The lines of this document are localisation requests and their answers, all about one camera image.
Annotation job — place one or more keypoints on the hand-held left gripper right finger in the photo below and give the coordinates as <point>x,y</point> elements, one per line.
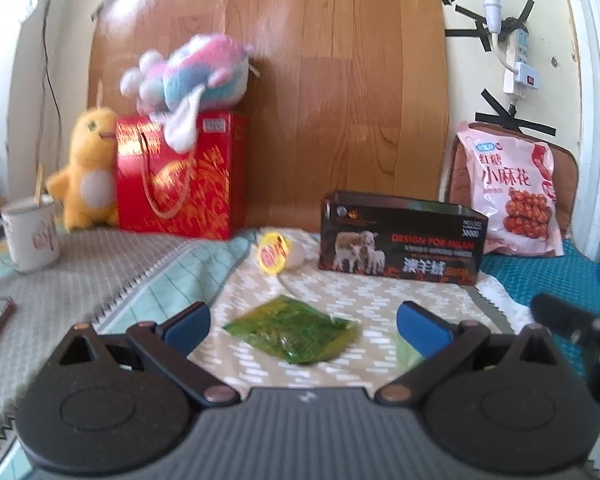
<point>420,327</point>

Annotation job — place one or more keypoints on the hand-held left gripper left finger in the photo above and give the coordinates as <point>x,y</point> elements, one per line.
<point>187,327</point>

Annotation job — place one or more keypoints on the pale green snack packet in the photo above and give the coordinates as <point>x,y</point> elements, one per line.
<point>406,355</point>

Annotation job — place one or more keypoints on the black printed box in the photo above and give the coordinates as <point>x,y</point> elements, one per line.
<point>405,230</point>

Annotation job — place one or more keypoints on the dark green snack packet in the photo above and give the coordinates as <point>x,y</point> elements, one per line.
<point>295,330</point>

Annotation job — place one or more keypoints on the blue blanket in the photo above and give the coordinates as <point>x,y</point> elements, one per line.
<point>530,275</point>

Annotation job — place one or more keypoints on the patterned bed sheet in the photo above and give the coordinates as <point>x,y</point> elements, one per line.
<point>330,295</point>

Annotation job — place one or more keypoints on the brown seat cushion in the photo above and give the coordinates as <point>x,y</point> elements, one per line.
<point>567,185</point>

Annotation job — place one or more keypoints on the yellow lid jelly cup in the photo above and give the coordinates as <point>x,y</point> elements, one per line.
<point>272,255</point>

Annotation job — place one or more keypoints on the red gift box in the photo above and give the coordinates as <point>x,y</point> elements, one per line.
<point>200,195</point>

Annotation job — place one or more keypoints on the pink snack bag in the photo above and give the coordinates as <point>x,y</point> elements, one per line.
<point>510,180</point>

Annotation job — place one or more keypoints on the white enamel mug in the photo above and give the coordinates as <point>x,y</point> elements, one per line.
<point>30,240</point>

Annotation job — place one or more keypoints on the yellow duck plush toy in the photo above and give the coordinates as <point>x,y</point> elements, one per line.
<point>87,160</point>

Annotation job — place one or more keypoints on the wooden stick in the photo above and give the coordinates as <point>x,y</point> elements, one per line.
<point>39,185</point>

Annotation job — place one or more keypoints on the wooden board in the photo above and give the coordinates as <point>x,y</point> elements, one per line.
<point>330,110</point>

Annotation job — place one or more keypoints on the white power strip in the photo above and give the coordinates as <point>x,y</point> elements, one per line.
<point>517,47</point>

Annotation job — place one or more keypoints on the pastel plush toy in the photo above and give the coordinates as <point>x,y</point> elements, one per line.
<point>205,75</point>

